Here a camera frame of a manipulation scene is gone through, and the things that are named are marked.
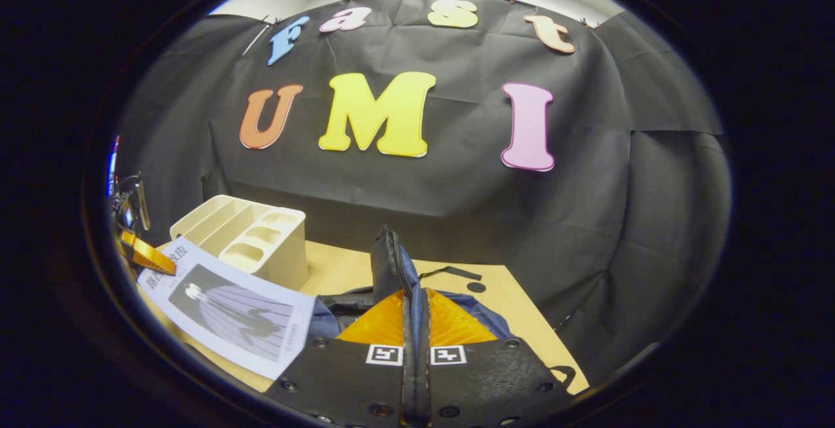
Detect blue schoolbag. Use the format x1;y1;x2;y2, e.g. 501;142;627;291
307;224;578;391

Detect white plastic bookshelf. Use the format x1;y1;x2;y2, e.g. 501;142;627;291
170;194;309;290

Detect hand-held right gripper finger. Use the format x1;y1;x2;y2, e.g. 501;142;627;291
263;288;418;428
417;288;576;428

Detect grey-blue book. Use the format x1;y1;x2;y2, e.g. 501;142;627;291
137;237;317;380

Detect computer monitor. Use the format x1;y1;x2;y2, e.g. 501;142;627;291
108;134;121;197

